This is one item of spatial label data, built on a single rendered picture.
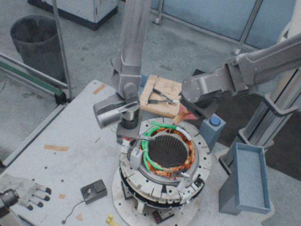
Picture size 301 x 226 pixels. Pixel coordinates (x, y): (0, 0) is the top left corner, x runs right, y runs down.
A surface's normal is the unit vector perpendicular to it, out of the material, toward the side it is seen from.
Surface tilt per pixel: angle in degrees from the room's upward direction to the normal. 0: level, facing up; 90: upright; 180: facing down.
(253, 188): 0
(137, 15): 66
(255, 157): 0
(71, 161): 0
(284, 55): 98
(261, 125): 90
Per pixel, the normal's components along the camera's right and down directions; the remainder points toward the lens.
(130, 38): 0.37, 0.43
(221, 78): 0.54, -0.18
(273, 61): -0.94, 0.29
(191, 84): -0.79, 0.24
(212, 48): 0.09, -0.62
